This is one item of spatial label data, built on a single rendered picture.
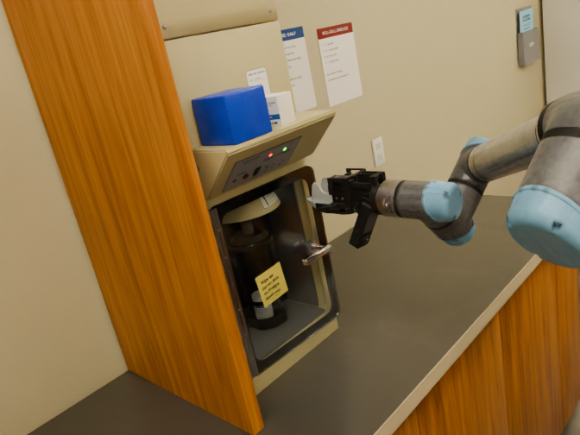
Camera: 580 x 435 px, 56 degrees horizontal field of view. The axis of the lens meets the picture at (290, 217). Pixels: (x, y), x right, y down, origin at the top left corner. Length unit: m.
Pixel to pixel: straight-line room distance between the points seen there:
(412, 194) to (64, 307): 0.88
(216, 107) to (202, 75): 0.11
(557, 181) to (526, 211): 0.05
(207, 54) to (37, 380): 0.86
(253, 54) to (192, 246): 0.43
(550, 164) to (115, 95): 0.72
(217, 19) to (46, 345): 0.86
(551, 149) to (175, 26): 0.67
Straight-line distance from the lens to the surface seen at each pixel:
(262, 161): 1.08
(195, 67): 1.08
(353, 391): 1.22
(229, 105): 0.98
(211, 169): 1.01
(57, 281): 1.43
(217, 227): 1.09
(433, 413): 1.38
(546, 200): 0.74
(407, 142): 2.47
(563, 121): 0.79
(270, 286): 1.20
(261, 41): 1.20
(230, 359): 1.08
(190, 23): 1.09
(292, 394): 1.25
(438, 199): 1.02
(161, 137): 0.96
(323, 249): 1.24
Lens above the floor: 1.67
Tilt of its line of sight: 18 degrees down
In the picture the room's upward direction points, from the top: 12 degrees counter-clockwise
